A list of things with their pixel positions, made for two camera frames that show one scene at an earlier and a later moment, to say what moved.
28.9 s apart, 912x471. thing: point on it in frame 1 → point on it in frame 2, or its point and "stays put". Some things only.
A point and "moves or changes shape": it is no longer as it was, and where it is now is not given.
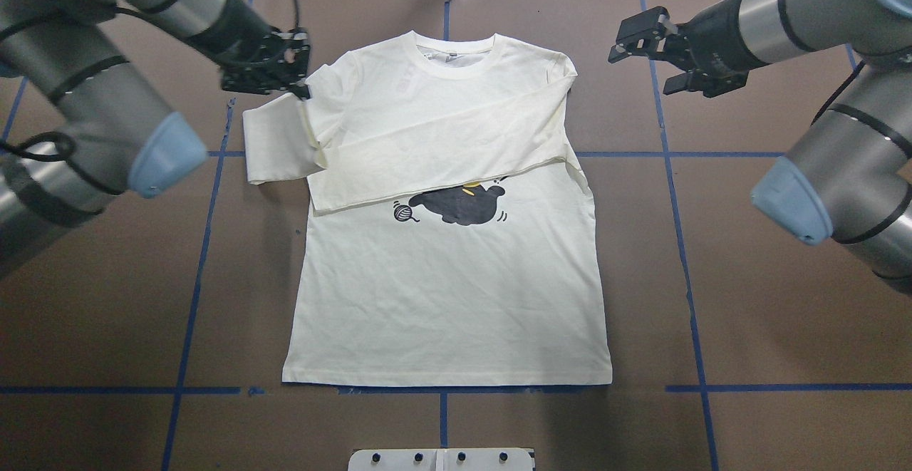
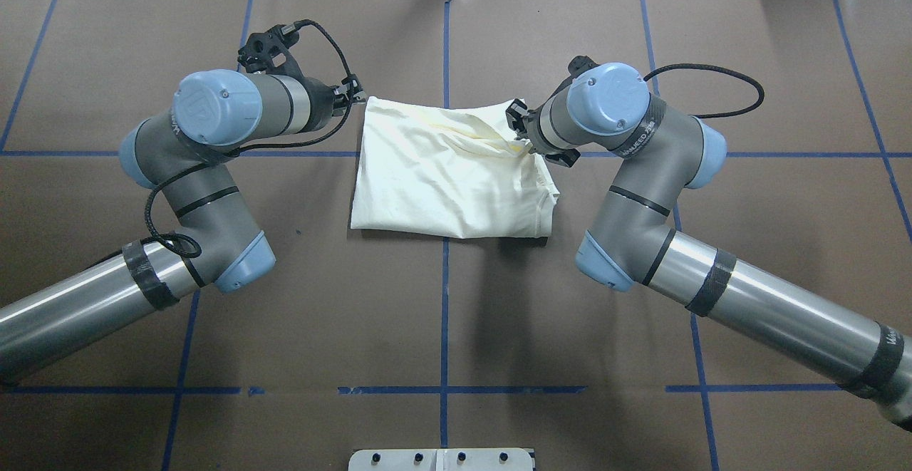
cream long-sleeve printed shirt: [452, 239] moves or changes shape
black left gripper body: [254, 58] → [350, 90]
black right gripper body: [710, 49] → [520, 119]
